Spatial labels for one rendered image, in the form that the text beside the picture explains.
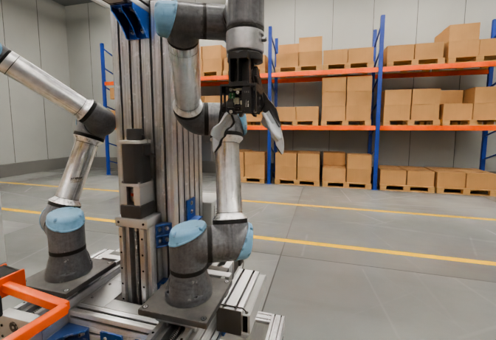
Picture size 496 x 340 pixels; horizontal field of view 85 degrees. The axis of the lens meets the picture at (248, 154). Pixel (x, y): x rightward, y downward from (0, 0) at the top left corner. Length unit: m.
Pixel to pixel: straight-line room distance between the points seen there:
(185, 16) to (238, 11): 0.14
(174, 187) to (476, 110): 7.56
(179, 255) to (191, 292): 0.12
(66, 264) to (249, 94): 0.94
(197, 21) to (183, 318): 0.78
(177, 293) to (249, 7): 0.79
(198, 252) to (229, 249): 0.10
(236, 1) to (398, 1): 8.98
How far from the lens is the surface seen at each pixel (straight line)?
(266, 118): 0.54
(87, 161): 1.30
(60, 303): 0.79
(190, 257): 0.88
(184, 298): 0.93
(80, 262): 1.22
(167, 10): 0.66
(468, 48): 8.15
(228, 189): 0.89
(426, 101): 7.73
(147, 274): 1.14
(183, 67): 0.74
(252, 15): 0.56
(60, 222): 1.17
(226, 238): 0.88
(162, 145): 1.05
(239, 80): 0.52
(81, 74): 12.72
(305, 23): 9.20
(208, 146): 9.40
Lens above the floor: 1.58
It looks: 6 degrees down
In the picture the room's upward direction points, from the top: straight up
